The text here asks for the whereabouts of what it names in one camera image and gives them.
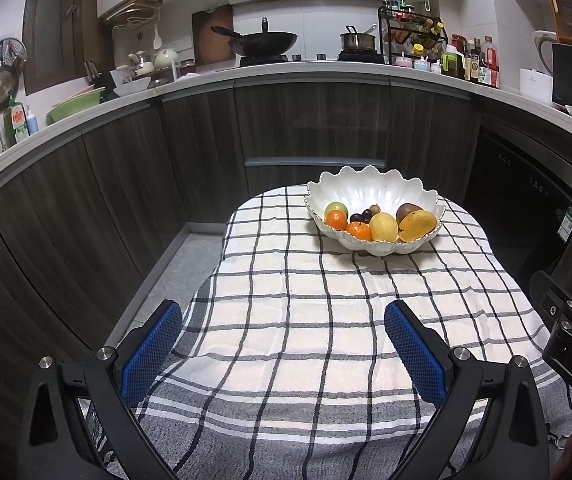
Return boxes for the white electric kettle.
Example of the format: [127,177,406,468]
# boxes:
[532,30,559,73]

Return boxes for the black dishwasher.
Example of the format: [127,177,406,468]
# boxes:
[476,127,572,281]

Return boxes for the black wok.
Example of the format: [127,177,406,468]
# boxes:
[211,17,299,58]

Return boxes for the cluster of sauce bottles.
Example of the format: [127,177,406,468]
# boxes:
[448,34,501,89]

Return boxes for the row of spice jars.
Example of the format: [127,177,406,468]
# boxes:
[383,0,447,51]

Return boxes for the checked white cloth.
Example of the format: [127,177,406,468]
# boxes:
[78,185,572,480]

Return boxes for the steel saucepan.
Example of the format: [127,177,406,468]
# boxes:
[340,24,377,53]

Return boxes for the green plastic basin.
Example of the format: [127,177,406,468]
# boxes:
[47,87,106,123]

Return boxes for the black spice rack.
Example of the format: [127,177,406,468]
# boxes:
[378,0,449,58]

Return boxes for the green dish soap bottle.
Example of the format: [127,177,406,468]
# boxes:
[8,102,31,143]

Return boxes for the wooden hanging rack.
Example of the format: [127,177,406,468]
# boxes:
[104,0,163,31]

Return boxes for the brown kiwi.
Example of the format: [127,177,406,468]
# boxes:
[396,202,424,223]

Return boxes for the yellow mango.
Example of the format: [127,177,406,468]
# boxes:
[397,211,438,243]

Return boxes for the black gas hob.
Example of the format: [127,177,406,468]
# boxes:
[238,51,384,66]

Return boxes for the pale green teapot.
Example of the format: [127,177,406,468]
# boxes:
[153,48,181,71]

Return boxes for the brown wooden door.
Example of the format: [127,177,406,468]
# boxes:
[22,0,101,96]

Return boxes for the wooden cutting board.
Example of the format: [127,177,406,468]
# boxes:
[192,5,235,66]

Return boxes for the white scalloped bowl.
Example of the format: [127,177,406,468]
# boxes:
[304,165,446,258]

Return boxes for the black knife block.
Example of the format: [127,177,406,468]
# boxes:
[84,60,116,93]

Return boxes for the green oil dispenser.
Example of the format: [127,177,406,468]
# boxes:
[441,45,467,78]

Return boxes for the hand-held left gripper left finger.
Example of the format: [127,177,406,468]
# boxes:
[24,299,184,480]

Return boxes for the yellow lemon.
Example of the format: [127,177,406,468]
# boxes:
[369,212,399,242]

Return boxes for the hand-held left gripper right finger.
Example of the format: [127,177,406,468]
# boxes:
[383,300,552,480]

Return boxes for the plain white bowl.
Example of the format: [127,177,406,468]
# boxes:
[113,77,151,98]

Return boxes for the dark wood base cabinets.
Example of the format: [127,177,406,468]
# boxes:
[0,72,572,411]

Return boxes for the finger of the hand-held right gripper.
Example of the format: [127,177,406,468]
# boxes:
[528,270,572,333]

